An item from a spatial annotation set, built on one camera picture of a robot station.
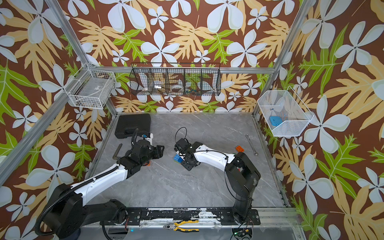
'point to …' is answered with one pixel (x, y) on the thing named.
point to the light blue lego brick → (176, 157)
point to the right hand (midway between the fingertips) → (188, 162)
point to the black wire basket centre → (175, 79)
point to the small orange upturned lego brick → (239, 149)
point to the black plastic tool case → (141, 122)
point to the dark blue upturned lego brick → (180, 159)
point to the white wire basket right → (285, 114)
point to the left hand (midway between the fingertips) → (161, 145)
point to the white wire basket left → (90, 88)
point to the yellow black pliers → (173, 226)
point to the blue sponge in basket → (275, 120)
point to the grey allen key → (117, 151)
